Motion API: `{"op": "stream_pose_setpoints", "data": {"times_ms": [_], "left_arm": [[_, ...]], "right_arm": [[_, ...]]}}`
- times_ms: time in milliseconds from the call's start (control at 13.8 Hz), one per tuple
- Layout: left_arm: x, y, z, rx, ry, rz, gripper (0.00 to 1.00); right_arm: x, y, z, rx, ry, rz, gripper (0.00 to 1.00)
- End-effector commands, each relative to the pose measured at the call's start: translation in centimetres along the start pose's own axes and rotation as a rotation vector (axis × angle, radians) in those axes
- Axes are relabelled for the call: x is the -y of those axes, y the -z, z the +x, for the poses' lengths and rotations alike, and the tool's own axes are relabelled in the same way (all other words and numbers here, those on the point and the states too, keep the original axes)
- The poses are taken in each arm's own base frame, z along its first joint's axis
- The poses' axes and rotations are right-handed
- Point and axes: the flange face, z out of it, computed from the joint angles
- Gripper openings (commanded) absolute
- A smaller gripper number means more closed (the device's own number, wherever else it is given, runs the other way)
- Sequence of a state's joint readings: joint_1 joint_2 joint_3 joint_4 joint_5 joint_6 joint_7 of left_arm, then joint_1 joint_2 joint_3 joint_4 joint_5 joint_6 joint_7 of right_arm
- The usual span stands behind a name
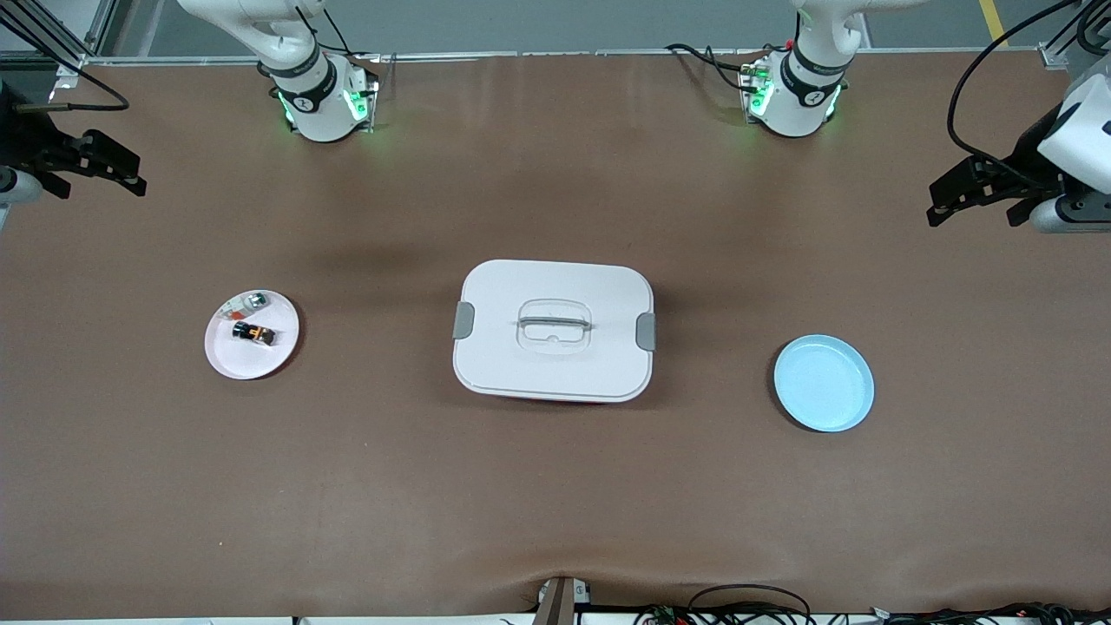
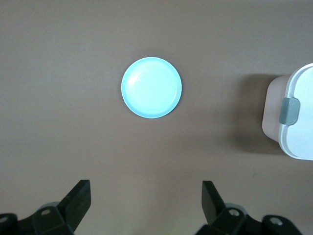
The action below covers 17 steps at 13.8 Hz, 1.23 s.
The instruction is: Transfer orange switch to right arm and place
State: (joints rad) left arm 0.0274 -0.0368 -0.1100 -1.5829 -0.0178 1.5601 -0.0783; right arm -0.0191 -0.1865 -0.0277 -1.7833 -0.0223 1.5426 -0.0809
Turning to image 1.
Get black cable bundle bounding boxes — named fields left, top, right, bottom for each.
left=868, top=602, right=1111, bottom=625

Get black hanging cables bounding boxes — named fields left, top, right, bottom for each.
left=1075, top=0, right=1111, bottom=53

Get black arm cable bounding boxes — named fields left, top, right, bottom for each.
left=946, top=0, right=1081, bottom=188
left=0, top=17, right=131, bottom=112

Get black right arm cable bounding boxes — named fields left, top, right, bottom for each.
left=0, top=17, right=131, bottom=112

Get brown camera mount bracket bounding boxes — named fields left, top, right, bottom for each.
left=531, top=576, right=591, bottom=625

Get black base power cables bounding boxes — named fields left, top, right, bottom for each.
left=666, top=42, right=765, bottom=92

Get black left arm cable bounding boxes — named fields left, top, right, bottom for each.
left=946, top=0, right=1081, bottom=188

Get light blue round plate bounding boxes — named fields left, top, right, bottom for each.
left=773, top=334, right=876, bottom=433

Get pink round plate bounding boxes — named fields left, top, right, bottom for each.
left=204, top=289, right=300, bottom=381

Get black looped cable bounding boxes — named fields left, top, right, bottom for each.
left=686, top=583, right=813, bottom=625

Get metal table edge rail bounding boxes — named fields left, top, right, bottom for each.
left=82, top=48, right=1051, bottom=67

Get white lidded storage box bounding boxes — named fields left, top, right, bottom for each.
left=451, top=259, right=658, bottom=404

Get aluminium frame profile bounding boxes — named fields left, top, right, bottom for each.
left=0, top=0, right=118, bottom=88

